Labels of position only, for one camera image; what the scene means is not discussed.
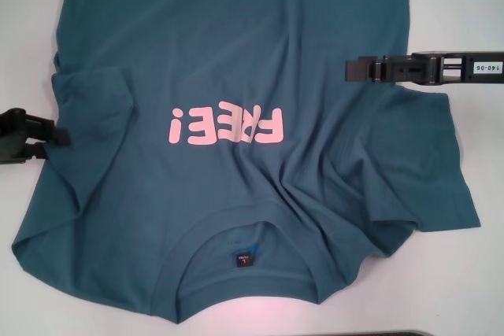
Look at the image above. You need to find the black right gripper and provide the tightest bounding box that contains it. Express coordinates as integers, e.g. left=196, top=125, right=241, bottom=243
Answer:
left=356, top=50, right=504, bottom=86

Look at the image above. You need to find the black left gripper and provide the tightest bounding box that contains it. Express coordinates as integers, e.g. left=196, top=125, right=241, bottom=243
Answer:
left=0, top=106, right=72, bottom=166

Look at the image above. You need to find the blue t-shirt with pink print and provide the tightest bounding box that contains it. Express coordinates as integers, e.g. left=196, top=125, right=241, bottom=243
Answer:
left=9, top=0, right=484, bottom=306

